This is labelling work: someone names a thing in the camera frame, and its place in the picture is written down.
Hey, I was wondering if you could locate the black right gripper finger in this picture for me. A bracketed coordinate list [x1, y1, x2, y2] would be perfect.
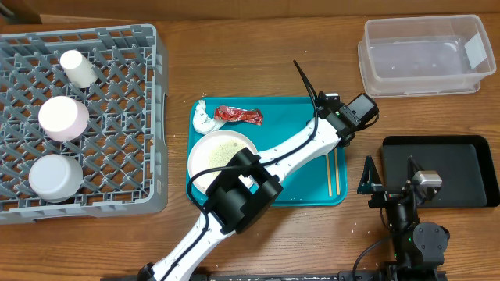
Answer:
[407, 155, 421, 183]
[357, 155, 382, 194]

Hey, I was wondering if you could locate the large white plate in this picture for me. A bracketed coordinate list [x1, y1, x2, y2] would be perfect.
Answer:
[187, 130, 257, 201]

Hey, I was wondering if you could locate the red snack wrapper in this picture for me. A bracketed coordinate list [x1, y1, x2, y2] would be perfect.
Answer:
[214, 105, 263, 126]

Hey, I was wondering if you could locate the white napkin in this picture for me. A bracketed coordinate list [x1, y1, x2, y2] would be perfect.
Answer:
[192, 100, 226, 135]

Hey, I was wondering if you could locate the cream cup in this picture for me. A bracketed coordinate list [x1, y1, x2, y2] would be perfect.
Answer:
[59, 50, 98, 88]

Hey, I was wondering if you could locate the grey small saucer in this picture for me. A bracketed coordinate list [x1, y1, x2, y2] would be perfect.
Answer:
[28, 155, 83, 203]

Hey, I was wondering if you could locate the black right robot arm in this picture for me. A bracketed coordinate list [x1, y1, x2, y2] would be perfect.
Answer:
[352, 156, 450, 281]

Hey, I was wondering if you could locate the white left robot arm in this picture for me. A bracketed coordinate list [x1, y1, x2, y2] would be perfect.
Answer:
[137, 93, 362, 280]

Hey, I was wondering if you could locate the grey dishwasher rack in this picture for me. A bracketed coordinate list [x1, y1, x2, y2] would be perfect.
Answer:
[1, 24, 168, 224]

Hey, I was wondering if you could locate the black plastic tray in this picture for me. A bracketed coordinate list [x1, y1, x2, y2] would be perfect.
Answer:
[381, 135, 499, 208]

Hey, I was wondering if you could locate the teal plastic tray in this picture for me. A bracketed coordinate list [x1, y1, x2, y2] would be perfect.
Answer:
[204, 97, 348, 208]

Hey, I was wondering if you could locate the clear plastic container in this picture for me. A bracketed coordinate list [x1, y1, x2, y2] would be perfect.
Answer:
[358, 15, 497, 98]

